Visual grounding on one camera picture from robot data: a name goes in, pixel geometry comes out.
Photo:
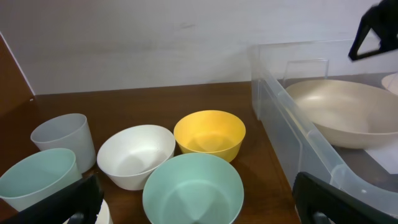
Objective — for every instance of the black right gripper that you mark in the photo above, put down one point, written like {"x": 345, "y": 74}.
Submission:
{"x": 382, "y": 19}

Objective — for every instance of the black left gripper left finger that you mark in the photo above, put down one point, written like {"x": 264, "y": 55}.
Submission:
{"x": 79, "y": 202}

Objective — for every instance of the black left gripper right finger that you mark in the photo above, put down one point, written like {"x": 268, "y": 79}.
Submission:
{"x": 319, "y": 202}

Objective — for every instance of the smaller beige plate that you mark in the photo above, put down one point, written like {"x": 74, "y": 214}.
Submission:
{"x": 390, "y": 83}

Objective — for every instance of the clear plastic storage container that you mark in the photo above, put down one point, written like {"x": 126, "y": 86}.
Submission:
{"x": 297, "y": 142}

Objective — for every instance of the mint green cup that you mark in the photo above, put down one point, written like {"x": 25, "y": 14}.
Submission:
{"x": 38, "y": 176}

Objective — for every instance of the white bowl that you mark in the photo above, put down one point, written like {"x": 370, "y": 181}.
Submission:
{"x": 130, "y": 156}

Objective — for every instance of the grey cup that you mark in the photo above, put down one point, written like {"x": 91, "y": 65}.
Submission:
{"x": 69, "y": 131}

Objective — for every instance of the white label sticker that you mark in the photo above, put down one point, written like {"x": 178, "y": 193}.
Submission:
{"x": 385, "y": 156}

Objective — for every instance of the mint green bowl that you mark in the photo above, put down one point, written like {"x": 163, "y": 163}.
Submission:
{"x": 193, "y": 188}

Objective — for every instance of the yellow bowl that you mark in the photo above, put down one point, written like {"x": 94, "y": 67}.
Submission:
{"x": 215, "y": 132}

